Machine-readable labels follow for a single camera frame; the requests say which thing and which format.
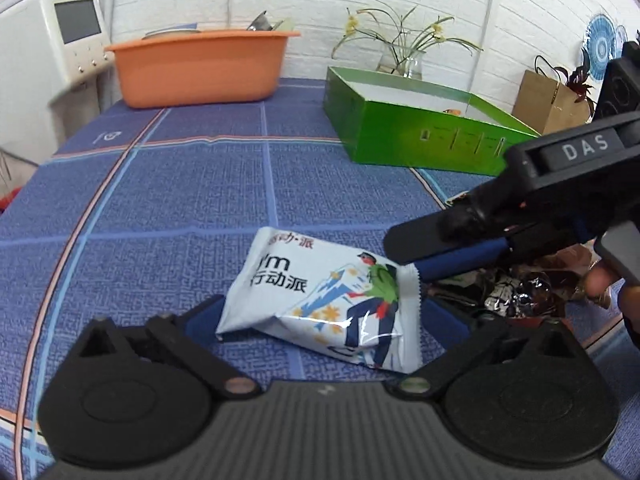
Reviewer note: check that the brown paper bag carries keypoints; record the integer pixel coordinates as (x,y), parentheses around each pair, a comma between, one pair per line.
(544,102)

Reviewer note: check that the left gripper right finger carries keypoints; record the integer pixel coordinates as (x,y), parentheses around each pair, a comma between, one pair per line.
(444,323)

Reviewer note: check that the dark red crinkly snack bag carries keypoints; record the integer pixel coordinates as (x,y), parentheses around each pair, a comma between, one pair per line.
(531,290)

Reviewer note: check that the blue checked tablecloth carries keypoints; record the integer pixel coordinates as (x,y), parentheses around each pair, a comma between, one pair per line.
(146,211)

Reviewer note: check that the green cardboard box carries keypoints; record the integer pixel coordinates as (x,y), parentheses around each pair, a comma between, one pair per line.
(383,119)

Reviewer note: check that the glass vase with flowers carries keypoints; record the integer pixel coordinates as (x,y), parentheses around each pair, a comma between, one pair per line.
(406,45)

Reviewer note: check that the person's right hand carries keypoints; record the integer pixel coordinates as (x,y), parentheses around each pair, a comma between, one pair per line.
(599,278)

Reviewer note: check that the dark red leafy plant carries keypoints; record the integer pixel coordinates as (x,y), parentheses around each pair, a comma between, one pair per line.
(577,83)

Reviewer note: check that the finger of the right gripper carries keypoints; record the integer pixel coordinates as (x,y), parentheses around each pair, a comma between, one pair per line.
(462,260)

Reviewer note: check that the metal bowl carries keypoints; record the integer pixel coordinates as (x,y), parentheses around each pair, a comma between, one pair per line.
(260,23)

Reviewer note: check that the green plate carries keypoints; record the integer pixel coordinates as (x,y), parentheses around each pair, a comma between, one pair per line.
(286,25)

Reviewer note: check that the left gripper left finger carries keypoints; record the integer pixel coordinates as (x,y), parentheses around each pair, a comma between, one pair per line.
(200,323)

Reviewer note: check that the blue paper fan decoration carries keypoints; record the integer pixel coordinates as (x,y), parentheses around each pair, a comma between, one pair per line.
(599,45)

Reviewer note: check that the white illustrated snack bag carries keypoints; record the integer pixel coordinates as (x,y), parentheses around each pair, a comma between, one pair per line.
(341,301)

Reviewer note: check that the orange plastic basin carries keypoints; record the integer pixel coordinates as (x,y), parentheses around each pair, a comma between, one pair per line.
(216,66)

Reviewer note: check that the white screen appliance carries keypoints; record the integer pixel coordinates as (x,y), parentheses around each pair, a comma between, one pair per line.
(52,53)

